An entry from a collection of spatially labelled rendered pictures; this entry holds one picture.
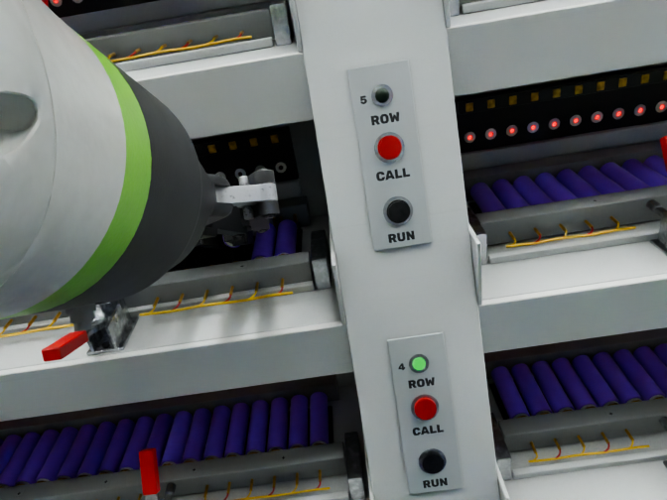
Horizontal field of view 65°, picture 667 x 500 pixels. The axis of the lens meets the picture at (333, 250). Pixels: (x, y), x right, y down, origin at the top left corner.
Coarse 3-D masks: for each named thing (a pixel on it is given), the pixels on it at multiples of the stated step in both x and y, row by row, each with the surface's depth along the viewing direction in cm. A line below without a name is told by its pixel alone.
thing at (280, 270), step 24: (240, 264) 43; (264, 264) 42; (288, 264) 42; (168, 288) 42; (192, 288) 42; (216, 288) 42; (240, 288) 42; (48, 312) 43; (144, 312) 41; (0, 336) 42
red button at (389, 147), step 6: (384, 138) 35; (390, 138) 35; (396, 138) 35; (378, 144) 35; (384, 144) 35; (390, 144) 35; (396, 144) 35; (378, 150) 35; (384, 150) 35; (390, 150) 35; (396, 150) 35; (384, 156) 35; (390, 156) 35; (396, 156) 35
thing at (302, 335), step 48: (288, 192) 53; (336, 288) 36; (48, 336) 42; (144, 336) 40; (192, 336) 39; (240, 336) 38; (288, 336) 38; (336, 336) 38; (0, 384) 39; (48, 384) 39; (96, 384) 39; (144, 384) 40; (192, 384) 40; (240, 384) 40
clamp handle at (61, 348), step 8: (96, 312) 39; (104, 312) 39; (96, 320) 39; (104, 320) 39; (96, 328) 37; (64, 336) 35; (72, 336) 34; (80, 336) 35; (88, 336) 36; (56, 344) 33; (64, 344) 33; (72, 344) 34; (80, 344) 35; (48, 352) 32; (56, 352) 32; (64, 352) 33; (48, 360) 32
